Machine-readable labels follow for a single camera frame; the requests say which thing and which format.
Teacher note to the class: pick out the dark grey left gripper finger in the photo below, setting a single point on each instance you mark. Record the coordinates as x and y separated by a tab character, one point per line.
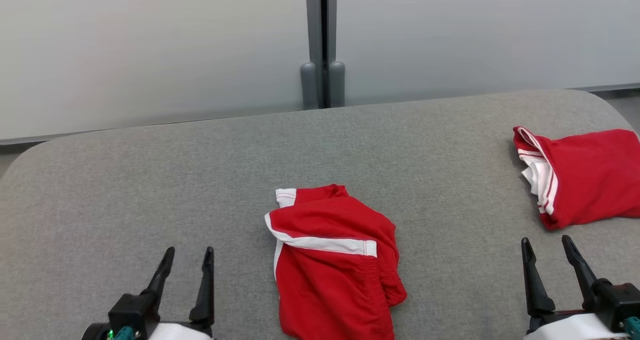
161	277
206	300

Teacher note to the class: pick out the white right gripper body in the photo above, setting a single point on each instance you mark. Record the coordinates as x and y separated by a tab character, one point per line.
575	329

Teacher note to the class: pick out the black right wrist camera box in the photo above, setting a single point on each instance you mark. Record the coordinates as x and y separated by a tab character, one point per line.
617	302

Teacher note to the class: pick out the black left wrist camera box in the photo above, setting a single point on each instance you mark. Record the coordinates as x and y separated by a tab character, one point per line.
132	312

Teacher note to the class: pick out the grey metal partition post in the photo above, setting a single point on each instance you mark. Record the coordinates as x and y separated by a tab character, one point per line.
320	24

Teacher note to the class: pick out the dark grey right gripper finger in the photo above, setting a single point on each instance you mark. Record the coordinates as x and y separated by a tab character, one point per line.
581	275
536	292

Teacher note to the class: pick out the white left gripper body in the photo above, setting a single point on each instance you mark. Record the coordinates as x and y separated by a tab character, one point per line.
177	332

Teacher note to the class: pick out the red jersey with white sleeves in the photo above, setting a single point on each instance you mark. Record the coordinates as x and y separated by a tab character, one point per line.
590	175

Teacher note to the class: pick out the red shorts with white stripe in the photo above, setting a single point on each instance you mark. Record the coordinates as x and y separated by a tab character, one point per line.
330	280

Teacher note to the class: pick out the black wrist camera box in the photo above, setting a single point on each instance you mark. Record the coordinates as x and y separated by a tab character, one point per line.
617	302
132	312

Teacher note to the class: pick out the grey rounded post foot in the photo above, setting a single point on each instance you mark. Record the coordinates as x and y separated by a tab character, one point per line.
337	84
309	87

